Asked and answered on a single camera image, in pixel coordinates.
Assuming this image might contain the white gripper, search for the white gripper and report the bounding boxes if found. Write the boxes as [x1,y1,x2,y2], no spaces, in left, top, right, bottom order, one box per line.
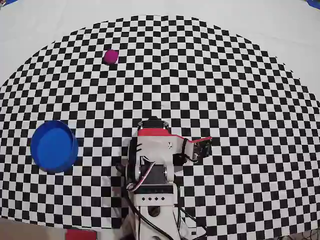
[128,128,196,166]

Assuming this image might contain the pink faceted ball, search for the pink faceted ball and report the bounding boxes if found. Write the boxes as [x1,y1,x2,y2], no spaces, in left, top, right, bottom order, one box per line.
[103,49,119,65]

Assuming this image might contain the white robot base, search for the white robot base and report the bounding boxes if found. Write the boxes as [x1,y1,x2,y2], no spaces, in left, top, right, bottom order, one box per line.
[132,183,208,240]

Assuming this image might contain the blue round box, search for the blue round box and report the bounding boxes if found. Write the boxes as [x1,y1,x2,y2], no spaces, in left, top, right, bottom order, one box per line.
[30,120,79,175]

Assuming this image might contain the black white checkerboard sheet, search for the black white checkerboard sheet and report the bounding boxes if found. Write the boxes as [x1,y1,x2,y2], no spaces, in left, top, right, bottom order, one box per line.
[0,0,320,237]

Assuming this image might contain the red flat object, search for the red flat object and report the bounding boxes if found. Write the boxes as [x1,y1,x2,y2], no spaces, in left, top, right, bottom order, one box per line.
[65,228,98,240]

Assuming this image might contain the white red servo wire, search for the white red servo wire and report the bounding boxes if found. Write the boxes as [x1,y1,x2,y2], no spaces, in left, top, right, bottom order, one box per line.
[126,156,156,193]

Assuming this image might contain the green camera circuit board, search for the green camera circuit board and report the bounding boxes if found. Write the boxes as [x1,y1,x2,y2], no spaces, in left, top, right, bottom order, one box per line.
[192,136,213,164]

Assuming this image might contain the black power cable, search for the black power cable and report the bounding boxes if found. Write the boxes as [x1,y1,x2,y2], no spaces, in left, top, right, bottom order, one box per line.
[114,162,176,240]

